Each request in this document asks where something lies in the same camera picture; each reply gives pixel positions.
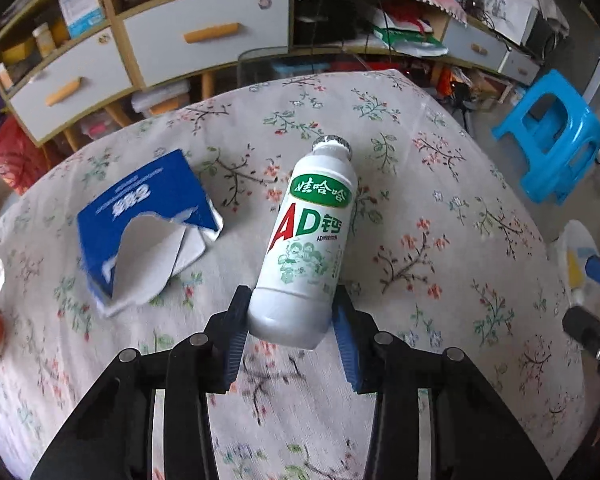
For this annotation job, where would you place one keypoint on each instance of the white drink bottle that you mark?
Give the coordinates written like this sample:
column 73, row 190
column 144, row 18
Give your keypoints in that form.
column 300, row 260

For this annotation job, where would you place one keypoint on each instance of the wooden cabinet with grey drawers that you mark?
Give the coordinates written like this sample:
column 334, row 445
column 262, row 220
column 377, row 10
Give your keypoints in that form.
column 155, row 45

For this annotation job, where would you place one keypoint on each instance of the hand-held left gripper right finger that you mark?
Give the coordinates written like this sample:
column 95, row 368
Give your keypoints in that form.
column 347, row 355

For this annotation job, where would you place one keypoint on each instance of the white drawing paper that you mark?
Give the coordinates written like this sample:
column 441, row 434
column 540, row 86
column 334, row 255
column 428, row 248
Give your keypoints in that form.
column 510, row 10

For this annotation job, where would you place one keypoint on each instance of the white plastic basin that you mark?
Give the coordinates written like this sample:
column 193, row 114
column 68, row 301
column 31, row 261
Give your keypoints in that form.
column 577, row 240

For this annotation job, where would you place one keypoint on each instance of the blue plastic stool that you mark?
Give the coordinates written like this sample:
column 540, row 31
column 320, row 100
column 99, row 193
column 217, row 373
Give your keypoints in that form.
column 587, row 125

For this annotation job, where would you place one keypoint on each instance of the red plastic bag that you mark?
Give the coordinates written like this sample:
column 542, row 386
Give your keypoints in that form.
column 10, row 155

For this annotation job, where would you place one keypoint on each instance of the green and white plastic bag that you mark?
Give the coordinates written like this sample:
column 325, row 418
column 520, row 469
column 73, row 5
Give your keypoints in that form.
column 405, row 40

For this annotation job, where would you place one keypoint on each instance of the black speaker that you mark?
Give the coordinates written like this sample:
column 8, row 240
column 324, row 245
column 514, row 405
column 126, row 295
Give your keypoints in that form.
column 545, row 35

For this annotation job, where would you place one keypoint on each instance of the floral tablecloth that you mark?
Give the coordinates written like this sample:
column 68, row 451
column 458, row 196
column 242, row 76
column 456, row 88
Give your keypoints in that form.
column 430, row 210

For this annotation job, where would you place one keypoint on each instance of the black electronic box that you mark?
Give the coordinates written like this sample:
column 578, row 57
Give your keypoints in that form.
column 330, row 27

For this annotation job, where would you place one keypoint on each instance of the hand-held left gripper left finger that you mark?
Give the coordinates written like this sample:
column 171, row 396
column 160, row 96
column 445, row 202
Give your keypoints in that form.
column 235, row 350

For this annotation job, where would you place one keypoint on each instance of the blue tissue pack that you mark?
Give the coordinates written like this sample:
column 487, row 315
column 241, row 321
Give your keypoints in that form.
column 130, row 195

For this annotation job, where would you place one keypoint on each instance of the blue and white box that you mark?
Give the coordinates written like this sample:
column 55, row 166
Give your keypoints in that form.
column 82, row 7

